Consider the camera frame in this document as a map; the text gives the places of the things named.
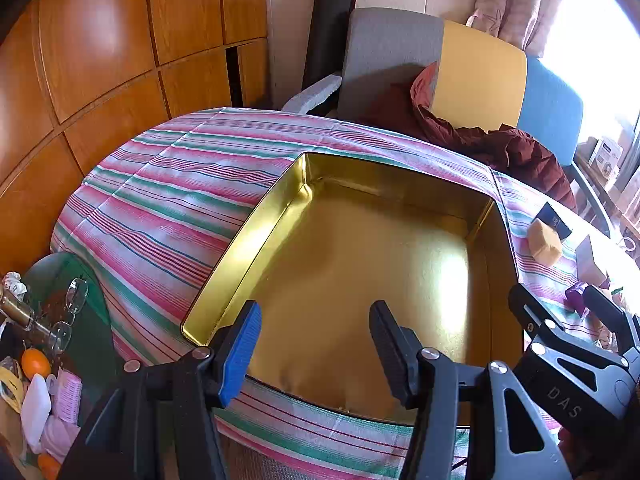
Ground purple packet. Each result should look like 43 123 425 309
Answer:
564 281 591 317

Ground brass metal tube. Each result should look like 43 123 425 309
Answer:
0 287 56 346

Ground grey yellow blue armchair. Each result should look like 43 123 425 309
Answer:
280 7 613 236

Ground maroon jacket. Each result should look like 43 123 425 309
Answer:
357 61 578 211

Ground yellow sponge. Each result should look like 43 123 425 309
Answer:
528 220 564 265

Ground small black box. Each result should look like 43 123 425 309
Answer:
532 202 572 241

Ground crumpled wrapper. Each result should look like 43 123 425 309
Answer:
2 271 28 296

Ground beige patterned curtain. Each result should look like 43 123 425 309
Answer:
465 0 581 56

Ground striped tablecloth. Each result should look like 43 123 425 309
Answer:
50 106 640 480

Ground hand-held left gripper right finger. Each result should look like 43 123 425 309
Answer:
369 300 576 480

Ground orange fruit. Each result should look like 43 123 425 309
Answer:
21 348 52 380
37 454 63 480

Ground white printed carton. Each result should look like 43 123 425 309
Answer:
587 137 625 177

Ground wooden panelled wardrobe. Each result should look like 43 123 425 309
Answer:
0 0 273 261

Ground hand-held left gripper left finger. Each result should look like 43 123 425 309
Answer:
57 300 263 480

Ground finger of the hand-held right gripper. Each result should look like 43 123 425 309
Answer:
508 284 568 347
582 285 640 367

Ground black rolled mat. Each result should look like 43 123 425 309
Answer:
301 0 353 93

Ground white plastic bottle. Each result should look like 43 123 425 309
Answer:
20 374 53 453

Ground eyeglasses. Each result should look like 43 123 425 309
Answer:
47 276 91 358

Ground window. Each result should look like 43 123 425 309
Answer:
545 0 640 136

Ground beige cardboard box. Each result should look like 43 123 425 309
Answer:
575 234 611 288

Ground pink cloth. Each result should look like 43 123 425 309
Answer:
40 417 81 463

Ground yellow plastic item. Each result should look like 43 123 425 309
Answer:
0 366 25 413

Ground gold tin box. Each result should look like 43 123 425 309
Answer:
180 151 523 428

